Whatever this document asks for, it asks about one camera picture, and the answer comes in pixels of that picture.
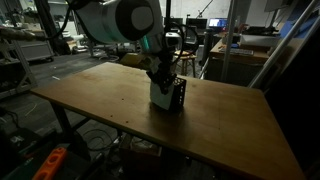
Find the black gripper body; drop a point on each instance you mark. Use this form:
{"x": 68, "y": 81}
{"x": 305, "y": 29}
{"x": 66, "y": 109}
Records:
{"x": 164, "y": 73}

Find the grey knitted towel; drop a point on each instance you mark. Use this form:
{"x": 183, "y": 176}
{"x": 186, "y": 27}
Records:
{"x": 160, "y": 97}

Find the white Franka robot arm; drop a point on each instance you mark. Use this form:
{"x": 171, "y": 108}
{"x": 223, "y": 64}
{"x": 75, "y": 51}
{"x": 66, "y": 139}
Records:
{"x": 116, "y": 20}

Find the large cardboard box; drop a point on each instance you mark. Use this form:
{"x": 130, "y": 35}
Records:
{"x": 140, "y": 153}

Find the round wooden stool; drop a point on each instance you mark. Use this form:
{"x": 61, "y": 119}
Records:
{"x": 186, "y": 58}

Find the wide dark monitor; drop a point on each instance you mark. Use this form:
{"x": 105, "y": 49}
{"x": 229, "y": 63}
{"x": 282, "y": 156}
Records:
{"x": 197, "y": 24}

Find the black vertical pole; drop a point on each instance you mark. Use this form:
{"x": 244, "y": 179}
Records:
{"x": 167, "y": 8}

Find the monitor with blue screen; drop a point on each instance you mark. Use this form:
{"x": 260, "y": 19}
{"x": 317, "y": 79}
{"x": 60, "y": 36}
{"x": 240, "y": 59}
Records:
{"x": 217, "y": 22}

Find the grey keyboard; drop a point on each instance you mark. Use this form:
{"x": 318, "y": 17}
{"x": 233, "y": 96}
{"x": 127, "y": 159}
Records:
{"x": 236, "y": 52}

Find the wooden workbench with drawers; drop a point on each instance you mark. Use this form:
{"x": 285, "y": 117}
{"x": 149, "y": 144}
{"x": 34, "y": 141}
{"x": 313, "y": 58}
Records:
{"x": 240, "y": 66}

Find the black table leg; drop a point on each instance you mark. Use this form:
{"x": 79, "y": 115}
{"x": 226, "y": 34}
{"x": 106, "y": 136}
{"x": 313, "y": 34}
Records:
{"x": 61, "y": 120}

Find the grey drawer cabinet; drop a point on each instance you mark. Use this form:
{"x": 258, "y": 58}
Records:
{"x": 33, "y": 48}

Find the orange tool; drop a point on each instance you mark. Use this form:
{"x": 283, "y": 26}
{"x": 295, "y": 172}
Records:
{"x": 50, "y": 165}

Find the metal shelf rack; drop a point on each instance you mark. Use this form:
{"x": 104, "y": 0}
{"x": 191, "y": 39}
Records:
{"x": 20, "y": 66}

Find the silver vertical post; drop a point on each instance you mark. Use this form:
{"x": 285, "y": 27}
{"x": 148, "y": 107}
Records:
{"x": 230, "y": 40}

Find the diagonal aluminium frame bars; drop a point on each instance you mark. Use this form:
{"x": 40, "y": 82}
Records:
{"x": 283, "y": 43}

